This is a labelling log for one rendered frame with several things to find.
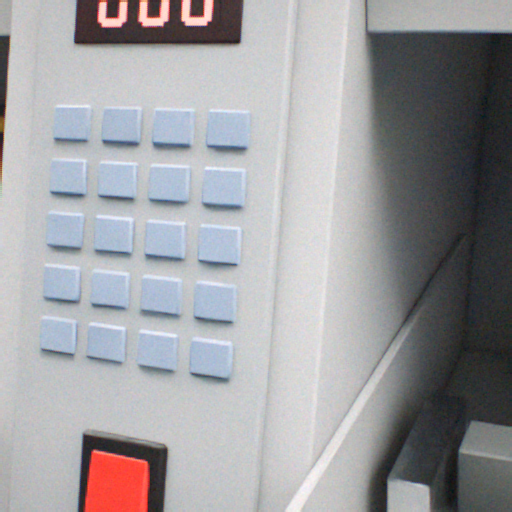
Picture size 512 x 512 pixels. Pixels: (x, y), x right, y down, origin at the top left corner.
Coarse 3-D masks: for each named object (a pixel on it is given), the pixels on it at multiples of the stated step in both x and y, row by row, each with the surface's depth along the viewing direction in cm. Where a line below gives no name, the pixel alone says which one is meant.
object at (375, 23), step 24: (384, 0) 21; (408, 0) 21; (432, 0) 21; (456, 0) 20; (480, 0) 20; (504, 0) 20; (384, 24) 21; (408, 24) 21; (432, 24) 21; (456, 24) 21; (480, 24) 20; (504, 24) 20
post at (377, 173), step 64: (320, 0) 20; (320, 64) 20; (384, 64) 23; (448, 64) 31; (320, 128) 20; (384, 128) 24; (448, 128) 32; (320, 192) 21; (384, 192) 24; (448, 192) 33; (0, 256) 24; (320, 256) 21; (384, 256) 25; (0, 320) 24; (320, 320) 21; (384, 320) 26; (0, 384) 24; (320, 384) 21; (0, 448) 24; (320, 448) 21
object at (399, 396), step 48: (432, 288) 30; (432, 336) 31; (384, 384) 25; (432, 384) 32; (480, 384) 34; (336, 432) 22; (384, 432) 26; (432, 432) 26; (480, 432) 27; (336, 480) 22; (384, 480) 26; (432, 480) 24; (480, 480) 26
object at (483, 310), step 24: (0, 48) 49; (504, 48) 38; (0, 72) 49; (504, 72) 38; (0, 96) 49; (504, 96) 38; (504, 120) 38; (504, 144) 38; (480, 168) 39; (504, 168) 38; (480, 192) 39; (504, 192) 38; (480, 216) 39; (504, 216) 38; (480, 240) 39; (504, 240) 38; (480, 264) 39; (504, 264) 38; (480, 288) 39; (504, 288) 38; (480, 312) 39; (504, 312) 38; (480, 336) 39; (504, 336) 38
